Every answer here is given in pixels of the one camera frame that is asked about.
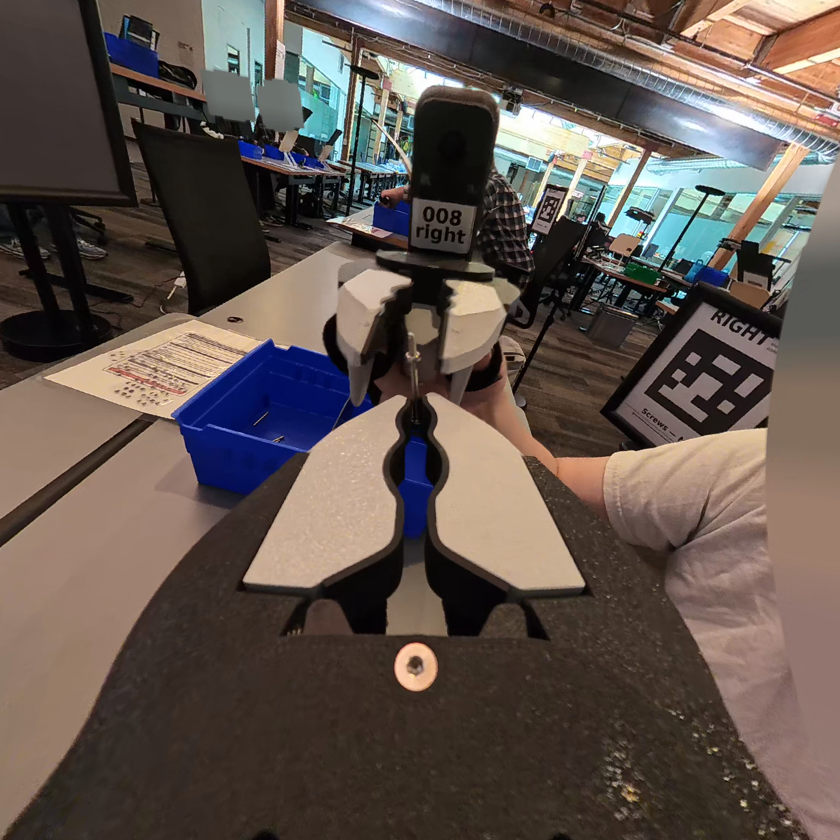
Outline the black mesh office chair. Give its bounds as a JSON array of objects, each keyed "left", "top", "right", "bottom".
[
  {"left": 131, "top": 120, "right": 272, "bottom": 317},
  {"left": 518, "top": 217, "right": 589, "bottom": 398}
]

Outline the grey waste bin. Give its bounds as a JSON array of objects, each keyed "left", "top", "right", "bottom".
[{"left": 586, "top": 305, "right": 639, "bottom": 349}]

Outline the black desk divider strip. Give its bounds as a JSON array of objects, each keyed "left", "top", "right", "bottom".
[{"left": 0, "top": 418, "right": 153, "bottom": 547}]

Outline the dark framed display screen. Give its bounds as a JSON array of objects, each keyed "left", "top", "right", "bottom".
[{"left": 0, "top": 0, "right": 139, "bottom": 207}]

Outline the person's right hand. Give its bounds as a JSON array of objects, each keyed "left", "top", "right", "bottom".
[{"left": 377, "top": 341, "right": 529, "bottom": 455}]

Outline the laminated instruction sheet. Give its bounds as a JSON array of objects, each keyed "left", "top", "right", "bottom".
[{"left": 45, "top": 319, "right": 263, "bottom": 421}]

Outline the black floor lamp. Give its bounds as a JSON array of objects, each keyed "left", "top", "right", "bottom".
[{"left": 671, "top": 185, "right": 726, "bottom": 273}]

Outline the blue plastic bin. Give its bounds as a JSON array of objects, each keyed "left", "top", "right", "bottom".
[{"left": 172, "top": 339, "right": 435, "bottom": 540}]

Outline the white charger with cable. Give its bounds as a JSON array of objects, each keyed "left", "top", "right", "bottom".
[{"left": 159, "top": 268, "right": 189, "bottom": 317}]

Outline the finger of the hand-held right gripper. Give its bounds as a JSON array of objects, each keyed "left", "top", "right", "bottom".
[
  {"left": 336, "top": 269, "right": 414, "bottom": 408},
  {"left": 430, "top": 279, "right": 521, "bottom": 403}
]

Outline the blue storage bin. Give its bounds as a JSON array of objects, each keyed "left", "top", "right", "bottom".
[
  {"left": 104, "top": 33, "right": 160, "bottom": 80},
  {"left": 373, "top": 200, "right": 413, "bottom": 237}
]

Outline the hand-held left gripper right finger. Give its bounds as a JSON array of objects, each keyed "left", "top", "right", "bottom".
[{"left": 422, "top": 394, "right": 588, "bottom": 636}]

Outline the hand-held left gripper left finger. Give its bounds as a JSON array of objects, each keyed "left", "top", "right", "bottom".
[{"left": 241, "top": 394, "right": 412, "bottom": 636}]

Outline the black round-base display stand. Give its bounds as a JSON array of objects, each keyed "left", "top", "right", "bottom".
[{"left": 0, "top": 200, "right": 116, "bottom": 363}]

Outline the person's right forearm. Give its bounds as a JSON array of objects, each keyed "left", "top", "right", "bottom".
[{"left": 515, "top": 420, "right": 618, "bottom": 516}]

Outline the black-white marker sign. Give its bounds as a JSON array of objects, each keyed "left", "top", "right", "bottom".
[
  {"left": 600, "top": 282, "right": 785, "bottom": 452},
  {"left": 530, "top": 185, "right": 569, "bottom": 235}
]

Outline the person in white t-shirt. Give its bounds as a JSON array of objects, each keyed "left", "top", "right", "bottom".
[{"left": 604, "top": 430, "right": 798, "bottom": 840}]

